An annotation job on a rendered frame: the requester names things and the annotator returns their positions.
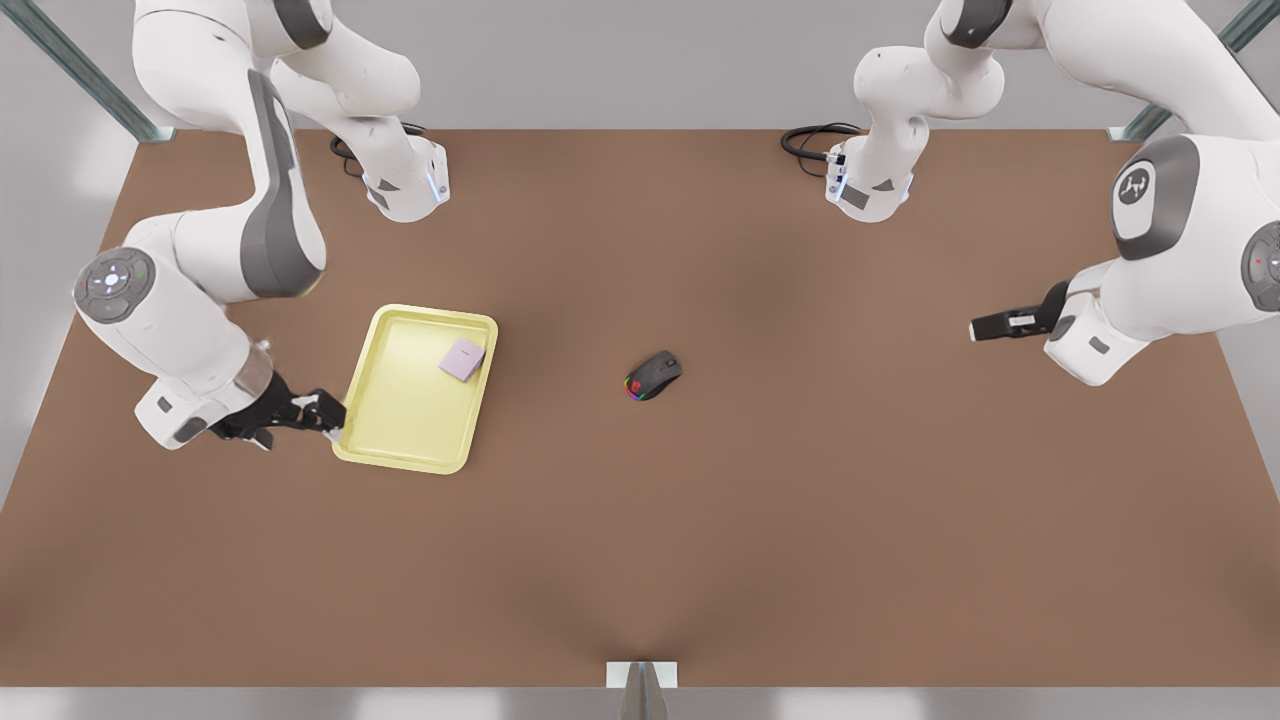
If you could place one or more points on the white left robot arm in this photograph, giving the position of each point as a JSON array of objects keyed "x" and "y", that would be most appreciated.
[{"x": 1160, "y": 260}]

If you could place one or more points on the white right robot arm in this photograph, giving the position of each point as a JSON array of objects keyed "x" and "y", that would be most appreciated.
[{"x": 200, "y": 250}]

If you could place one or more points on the black computer mouse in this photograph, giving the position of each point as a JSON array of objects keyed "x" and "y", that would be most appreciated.
[{"x": 655, "y": 375}]

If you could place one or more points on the small lilac box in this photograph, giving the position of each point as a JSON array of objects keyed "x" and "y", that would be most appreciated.
[{"x": 463, "y": 358}]

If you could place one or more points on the silver frame post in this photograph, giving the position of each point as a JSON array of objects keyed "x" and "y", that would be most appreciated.
[
  {"x": 80, "y": 70},
  {"x": 1190, "y": 75},
  {"x": 641, "y": 692}
]

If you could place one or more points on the yellow rectangular tray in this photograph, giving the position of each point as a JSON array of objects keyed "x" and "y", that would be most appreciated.
[{"x": 415, "y": 390}]

